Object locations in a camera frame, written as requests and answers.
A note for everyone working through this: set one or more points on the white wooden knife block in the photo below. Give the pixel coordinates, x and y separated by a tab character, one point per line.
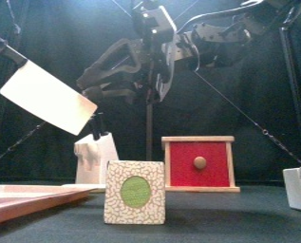
95	161

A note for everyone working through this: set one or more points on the pink plastic tray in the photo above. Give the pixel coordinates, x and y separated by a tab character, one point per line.
26	199

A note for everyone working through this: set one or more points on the small patterned green box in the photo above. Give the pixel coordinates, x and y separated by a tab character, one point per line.
135	202

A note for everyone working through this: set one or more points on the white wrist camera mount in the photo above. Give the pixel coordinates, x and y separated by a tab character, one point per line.
158	22

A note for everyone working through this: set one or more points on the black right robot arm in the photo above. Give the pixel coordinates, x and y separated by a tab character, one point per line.
280	12

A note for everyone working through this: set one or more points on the thin vertical frame post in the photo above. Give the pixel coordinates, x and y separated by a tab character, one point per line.
149	133

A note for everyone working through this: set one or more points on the black slanted frame post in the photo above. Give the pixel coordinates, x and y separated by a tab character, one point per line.
293	95

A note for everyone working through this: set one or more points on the wooden box red drawer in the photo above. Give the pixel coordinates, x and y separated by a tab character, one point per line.
198	164

